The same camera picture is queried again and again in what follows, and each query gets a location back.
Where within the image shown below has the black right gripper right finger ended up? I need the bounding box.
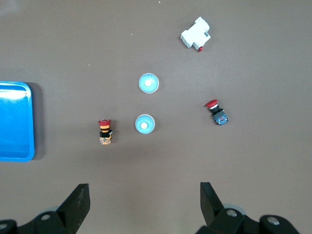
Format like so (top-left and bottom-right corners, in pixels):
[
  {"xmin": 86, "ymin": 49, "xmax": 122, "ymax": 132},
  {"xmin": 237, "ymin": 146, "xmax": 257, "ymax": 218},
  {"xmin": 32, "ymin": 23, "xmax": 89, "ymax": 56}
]
[{"xmin": 195, "ymin": 181, "xmax": 300, "ymax": 234}]

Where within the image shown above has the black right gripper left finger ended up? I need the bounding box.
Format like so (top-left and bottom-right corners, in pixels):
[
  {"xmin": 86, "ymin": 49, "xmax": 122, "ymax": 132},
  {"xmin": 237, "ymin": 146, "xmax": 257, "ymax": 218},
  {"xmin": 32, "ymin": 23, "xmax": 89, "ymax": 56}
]
[{"xmin": 0, "ymin": 183, "xmax": 91, "ymax": 234}]

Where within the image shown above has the light blue call bell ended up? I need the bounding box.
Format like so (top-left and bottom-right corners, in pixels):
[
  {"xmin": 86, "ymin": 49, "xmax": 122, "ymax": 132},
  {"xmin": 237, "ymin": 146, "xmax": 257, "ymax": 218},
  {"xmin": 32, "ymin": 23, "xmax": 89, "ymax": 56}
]
[
  {"xmin": 134, "ymin": 114, "xmax": 156, "ymax": 135},
  {"xmin": 138, "ymin": 72, "xmax": 160, "ymax": 95}
]

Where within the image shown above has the red emergency button orange base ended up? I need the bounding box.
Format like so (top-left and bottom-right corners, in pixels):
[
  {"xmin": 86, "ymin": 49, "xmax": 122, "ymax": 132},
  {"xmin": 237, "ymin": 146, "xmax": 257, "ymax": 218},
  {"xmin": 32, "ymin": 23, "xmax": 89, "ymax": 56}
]
[{"xmin": 97, "ymin": 118, "xmax": 114, "ymax": 145}]

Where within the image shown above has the red mushroom button blue base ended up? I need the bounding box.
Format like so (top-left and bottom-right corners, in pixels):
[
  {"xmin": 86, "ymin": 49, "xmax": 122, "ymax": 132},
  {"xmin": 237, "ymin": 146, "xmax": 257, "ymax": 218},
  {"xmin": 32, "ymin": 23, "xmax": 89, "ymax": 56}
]
[{"xmin": 205, "ymin": 99, "xmax": 230, "ymax": 126}]

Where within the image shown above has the blue plastic tray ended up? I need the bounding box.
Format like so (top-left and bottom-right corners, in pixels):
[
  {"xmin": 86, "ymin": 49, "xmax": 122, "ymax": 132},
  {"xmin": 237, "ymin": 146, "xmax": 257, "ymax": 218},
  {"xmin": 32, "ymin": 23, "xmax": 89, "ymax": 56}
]
[{"xmin": 0, "ymin": 81, "xmax": 35, "ymax": 162}]

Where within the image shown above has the white circuit breaker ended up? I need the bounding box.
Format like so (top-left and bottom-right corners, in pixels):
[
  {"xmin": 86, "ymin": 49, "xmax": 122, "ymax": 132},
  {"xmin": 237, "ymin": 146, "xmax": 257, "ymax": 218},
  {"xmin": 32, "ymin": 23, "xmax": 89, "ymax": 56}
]
[{"xmin": 180, "ymin": 16, "xmax": 212, "ymax": 52}]

